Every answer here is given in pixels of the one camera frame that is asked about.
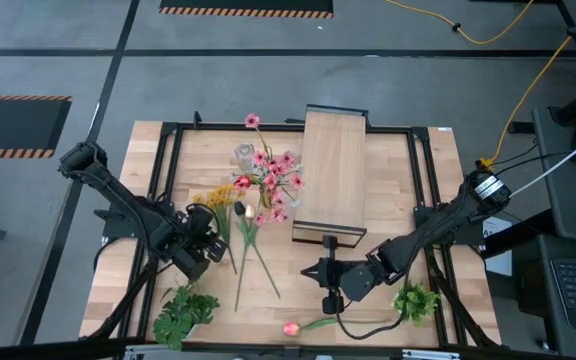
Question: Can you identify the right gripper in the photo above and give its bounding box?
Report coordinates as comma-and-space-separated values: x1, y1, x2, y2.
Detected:
301, 235, 354, 296

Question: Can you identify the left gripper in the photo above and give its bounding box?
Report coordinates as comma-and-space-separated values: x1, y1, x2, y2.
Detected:
160, 204, 229, 264

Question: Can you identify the white bud flower stem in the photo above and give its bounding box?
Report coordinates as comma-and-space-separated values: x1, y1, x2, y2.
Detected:
232, 200, 282, 300

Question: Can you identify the cream white artificial tulip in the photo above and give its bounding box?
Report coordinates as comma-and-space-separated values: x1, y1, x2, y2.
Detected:
235, 203, 264, 313

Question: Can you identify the yellow artificial flower bunch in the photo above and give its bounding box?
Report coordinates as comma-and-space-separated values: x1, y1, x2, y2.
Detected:
191, 183, 242, 276

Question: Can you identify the pink artificial tulip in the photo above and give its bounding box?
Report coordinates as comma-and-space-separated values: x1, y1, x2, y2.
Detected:
282, 316, 394, 337

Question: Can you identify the red ribbed glass vase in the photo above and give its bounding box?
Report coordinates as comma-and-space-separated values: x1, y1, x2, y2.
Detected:
259, 185, 277, 209

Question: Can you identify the pink artificial flower spray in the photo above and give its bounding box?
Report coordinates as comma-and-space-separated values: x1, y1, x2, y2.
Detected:
244, 112, 307, 227

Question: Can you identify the clear glass vase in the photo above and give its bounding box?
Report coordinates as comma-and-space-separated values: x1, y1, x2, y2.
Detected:
232, 142, 257, 174

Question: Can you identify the dark green potted plant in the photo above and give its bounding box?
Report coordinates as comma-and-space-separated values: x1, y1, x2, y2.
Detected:
152, 271, 222, 351

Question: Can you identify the light green potted plant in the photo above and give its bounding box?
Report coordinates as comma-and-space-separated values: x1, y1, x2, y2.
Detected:
391, 282, 441, 326

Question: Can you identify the white paper sheet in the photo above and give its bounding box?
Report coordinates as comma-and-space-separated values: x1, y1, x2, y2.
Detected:
482, 217, 513, 276

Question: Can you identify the hazard-striped black floor mat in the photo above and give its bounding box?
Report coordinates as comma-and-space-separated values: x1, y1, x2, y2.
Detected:
159, 0, 334, 20
0, 94, 73, 160

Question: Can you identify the black side desk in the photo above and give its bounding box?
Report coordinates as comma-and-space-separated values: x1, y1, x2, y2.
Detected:
510, 107, 576, 360

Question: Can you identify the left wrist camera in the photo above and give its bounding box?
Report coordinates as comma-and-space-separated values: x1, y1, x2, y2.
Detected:
175, 247, 212, 282

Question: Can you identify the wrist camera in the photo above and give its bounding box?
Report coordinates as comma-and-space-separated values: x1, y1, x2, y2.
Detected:
321, 293, 345, 316
175, 247, 212, 282

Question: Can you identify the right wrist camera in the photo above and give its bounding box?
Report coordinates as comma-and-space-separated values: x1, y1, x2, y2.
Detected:
321, 293, 345, 316

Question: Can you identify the black cable sleeve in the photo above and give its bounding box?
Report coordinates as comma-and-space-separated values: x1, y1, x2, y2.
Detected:
89, 238, 165, 341
425, 244, 500, 349

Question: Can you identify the wooden shelf black frame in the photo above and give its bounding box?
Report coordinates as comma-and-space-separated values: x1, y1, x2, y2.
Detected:
291, 103, 370, 250

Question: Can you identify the black aluminium table frame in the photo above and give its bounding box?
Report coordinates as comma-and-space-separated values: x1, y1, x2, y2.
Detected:
87, 110, 502, 351

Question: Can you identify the silver metal bracket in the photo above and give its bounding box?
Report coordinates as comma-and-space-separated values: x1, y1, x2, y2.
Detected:
401, 348, 462, 360

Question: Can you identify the black power cable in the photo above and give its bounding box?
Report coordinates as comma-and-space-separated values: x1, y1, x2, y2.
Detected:
487, 139, 569, 176

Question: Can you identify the white cable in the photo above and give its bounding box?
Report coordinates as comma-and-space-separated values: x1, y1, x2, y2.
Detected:
510, 128, 576, 197

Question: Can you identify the yellow extension cable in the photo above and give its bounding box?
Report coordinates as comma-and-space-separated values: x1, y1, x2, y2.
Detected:
477, 0, 576, 174

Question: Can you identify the yellow cable with black joint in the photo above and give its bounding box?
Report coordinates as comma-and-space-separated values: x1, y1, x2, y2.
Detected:
385, 0, 535, 45

